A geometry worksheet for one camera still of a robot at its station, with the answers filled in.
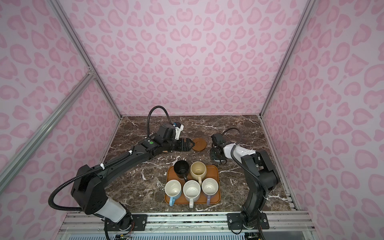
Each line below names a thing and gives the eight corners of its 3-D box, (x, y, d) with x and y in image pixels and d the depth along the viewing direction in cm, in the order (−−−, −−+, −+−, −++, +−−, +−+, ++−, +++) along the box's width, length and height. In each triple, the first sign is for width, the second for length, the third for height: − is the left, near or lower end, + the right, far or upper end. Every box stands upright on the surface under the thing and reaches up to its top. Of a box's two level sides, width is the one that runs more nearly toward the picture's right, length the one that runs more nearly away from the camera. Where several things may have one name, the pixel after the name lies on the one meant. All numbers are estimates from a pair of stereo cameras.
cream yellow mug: (186, 181, 88) (185, 175, 81) (194, 165, 94) (193, 158, 87) (200, 188, 85) (201, 182, 79) (207, 170, 92) (208, 164, 85)
